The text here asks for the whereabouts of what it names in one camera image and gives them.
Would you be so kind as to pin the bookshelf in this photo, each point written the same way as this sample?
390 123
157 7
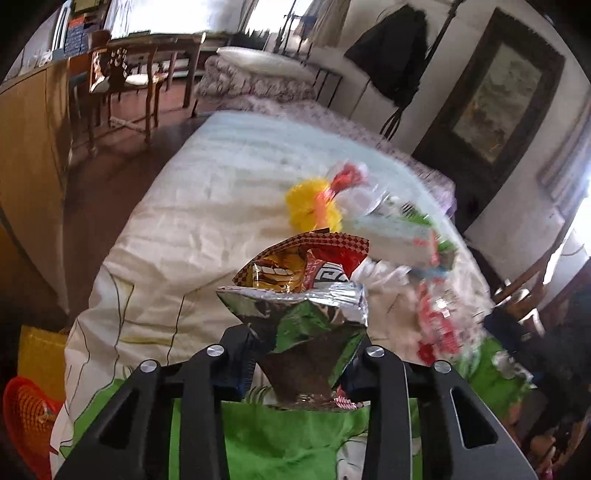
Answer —
76 32

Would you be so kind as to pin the floral covered bed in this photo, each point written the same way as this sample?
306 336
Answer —
323 117

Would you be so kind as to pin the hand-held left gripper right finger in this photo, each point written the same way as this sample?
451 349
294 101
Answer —
358 378

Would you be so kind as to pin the wooden chair with cushion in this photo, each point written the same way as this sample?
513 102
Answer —
108 69

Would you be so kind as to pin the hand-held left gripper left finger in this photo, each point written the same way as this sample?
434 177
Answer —
235 367

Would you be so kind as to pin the dark framed picture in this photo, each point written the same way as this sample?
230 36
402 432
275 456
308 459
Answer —
498 92

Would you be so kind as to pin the white crumpled plastic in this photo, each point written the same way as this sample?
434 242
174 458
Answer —
385 286

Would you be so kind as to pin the black metal coat rack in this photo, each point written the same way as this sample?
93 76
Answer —
395 122

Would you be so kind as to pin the foil snack bag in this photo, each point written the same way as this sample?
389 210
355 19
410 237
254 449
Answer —
295 323

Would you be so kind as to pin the light curtain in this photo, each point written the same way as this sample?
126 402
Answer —
334 23

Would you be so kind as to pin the window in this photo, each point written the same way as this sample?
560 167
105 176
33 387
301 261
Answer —
277 16

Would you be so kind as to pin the red plastic basket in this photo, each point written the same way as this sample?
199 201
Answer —
23 415

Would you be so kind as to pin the dark cloth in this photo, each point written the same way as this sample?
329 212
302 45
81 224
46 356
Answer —
545 350

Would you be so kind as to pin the black metal bed frame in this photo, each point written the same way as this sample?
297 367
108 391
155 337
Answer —
328 81

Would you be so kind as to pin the yellow crumpled wrapper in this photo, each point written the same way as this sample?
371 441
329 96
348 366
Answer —
307 203

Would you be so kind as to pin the red crumpled wrapper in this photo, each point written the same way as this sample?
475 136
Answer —
348 177

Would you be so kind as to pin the wooden cabinet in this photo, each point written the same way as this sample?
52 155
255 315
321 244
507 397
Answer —
27 161

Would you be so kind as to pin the black jacket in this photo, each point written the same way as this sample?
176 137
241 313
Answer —
388 50

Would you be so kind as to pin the red white snack wrapper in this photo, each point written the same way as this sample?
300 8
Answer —
438 323

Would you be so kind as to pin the wooden table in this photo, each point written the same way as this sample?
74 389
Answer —
157 44

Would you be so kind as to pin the clear plastic bag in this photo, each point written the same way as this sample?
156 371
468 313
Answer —
364 201

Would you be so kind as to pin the yellow bag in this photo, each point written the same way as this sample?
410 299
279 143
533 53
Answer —
39 355

